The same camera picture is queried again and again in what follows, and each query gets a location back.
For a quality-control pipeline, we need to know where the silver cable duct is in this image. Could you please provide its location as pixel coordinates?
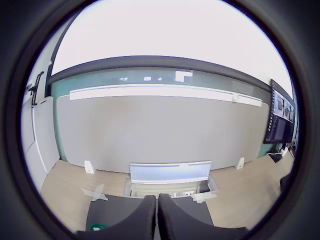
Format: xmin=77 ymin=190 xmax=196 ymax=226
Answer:
xmin=122 ymin=160 xmax=220 ymax=199

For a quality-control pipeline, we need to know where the round green lid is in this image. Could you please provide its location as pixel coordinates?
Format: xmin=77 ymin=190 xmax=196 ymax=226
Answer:
xmin=89 ymin=223 xmax=109 ymax=232

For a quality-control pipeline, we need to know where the white tape cross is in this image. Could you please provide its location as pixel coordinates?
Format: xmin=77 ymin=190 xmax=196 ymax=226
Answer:
xmin=191 ymin=191 xmax=218 ymax=205
xmin=80 ymin=183 xmax=110 ymax=202

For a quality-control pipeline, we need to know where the dark grey mat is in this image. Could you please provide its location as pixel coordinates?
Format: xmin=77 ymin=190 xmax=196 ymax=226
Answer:
xmin=86 ymin=193 xmax=215 ymax=232

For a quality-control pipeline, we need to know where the grey partition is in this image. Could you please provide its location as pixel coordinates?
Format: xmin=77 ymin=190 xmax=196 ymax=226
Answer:
xmin=54 ymin=83 xmax=264 ymax=174

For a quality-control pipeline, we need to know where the black computer screen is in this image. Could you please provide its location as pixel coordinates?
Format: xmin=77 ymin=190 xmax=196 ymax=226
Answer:
xmin=262 ymin=78 xmax=297 ymax=145

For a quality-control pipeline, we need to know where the black chair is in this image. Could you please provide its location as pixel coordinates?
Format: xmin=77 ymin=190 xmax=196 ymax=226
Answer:
xmin=26 ymin=71 xmax=45 ymax=106

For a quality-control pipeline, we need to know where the white panel partition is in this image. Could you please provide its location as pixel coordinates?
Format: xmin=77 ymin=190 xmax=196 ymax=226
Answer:
xmin=21 ymin=97 xmax=60 ymax=176

